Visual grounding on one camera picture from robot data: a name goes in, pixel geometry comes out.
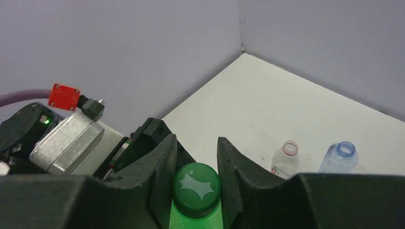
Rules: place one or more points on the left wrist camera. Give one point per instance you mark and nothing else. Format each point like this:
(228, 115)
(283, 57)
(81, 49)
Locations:
(80, 144)

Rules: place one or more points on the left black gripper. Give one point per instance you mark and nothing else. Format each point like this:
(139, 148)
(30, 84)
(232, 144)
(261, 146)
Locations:
(126, 160)

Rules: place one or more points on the green bottle cap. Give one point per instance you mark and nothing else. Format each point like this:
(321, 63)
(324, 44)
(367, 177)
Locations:
(196, 190)

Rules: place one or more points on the clear bluish bottle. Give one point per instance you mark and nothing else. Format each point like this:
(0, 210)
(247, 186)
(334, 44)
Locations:
(341, 157)

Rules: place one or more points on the red label clear bottle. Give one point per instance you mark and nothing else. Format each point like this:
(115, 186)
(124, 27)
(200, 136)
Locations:
(286, 160)

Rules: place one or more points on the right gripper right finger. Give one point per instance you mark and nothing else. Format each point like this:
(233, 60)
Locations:
(254, 198)

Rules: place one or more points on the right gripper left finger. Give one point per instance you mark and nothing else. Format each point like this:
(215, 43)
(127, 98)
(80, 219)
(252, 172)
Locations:
(139, 197)

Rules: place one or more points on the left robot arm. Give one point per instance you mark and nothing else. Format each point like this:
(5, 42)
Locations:
(37, 140)

